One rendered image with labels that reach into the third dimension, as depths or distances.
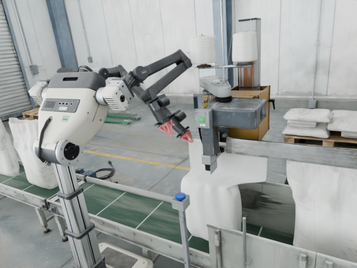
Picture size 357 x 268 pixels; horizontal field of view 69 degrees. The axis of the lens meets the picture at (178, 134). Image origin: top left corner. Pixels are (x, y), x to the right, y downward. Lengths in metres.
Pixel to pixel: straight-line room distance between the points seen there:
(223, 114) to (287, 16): 5.23
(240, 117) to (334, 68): 5.20
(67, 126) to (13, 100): 7.71
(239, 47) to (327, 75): 4.99
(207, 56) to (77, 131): 0.85
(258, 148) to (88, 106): 0.93
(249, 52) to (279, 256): 1.05
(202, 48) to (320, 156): 0.87
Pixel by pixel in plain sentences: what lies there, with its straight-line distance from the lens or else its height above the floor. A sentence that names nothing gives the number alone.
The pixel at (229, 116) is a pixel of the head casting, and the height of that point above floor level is 1.29.
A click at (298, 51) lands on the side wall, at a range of 6.42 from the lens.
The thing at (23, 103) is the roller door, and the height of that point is 0.35.
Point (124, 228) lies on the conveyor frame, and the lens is 2.13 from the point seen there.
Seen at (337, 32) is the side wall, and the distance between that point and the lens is 6.37.
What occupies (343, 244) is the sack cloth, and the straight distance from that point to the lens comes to 1.65.
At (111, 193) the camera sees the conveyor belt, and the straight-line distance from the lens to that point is 2.62.
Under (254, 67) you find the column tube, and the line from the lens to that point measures 1.76.
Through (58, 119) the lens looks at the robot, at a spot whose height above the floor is 1.36.
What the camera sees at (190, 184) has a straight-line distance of 1.72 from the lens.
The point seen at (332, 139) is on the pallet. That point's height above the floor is 0.14.
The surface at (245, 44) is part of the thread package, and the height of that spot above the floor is 1.62.
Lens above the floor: 1.67
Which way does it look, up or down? 19 degrees down
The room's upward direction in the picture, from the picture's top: 6 degrees counter-clockwise
